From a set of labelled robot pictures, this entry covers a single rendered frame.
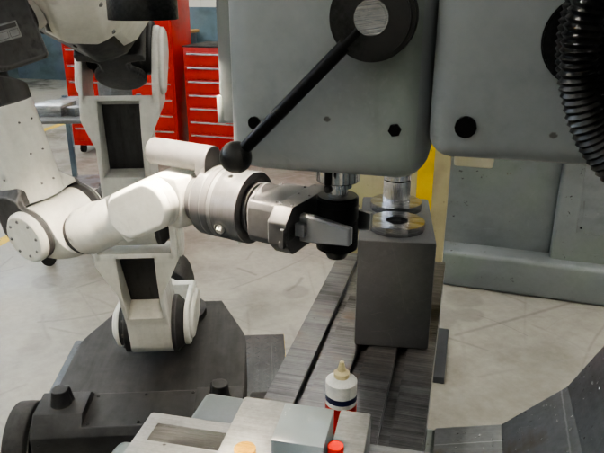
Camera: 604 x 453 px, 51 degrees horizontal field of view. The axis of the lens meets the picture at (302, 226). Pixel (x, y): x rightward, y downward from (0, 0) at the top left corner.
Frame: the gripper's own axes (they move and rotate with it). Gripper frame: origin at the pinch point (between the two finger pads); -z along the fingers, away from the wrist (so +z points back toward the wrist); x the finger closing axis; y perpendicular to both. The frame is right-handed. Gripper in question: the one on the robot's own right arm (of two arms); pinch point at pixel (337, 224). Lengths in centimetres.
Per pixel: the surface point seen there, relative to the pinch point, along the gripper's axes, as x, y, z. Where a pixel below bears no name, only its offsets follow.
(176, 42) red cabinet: 392, 24, 354
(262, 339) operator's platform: 91, 84, 70
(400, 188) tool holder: 38.0, 7.3, 6.7
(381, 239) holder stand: 24.7, 11.5, 4.4
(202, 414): 4.2, 38.3, 24.8
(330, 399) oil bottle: 0.1, 23.9, 0.4
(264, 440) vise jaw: -15.3, 19.1, 0.3
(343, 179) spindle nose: -1.8, -5.9, -1.5
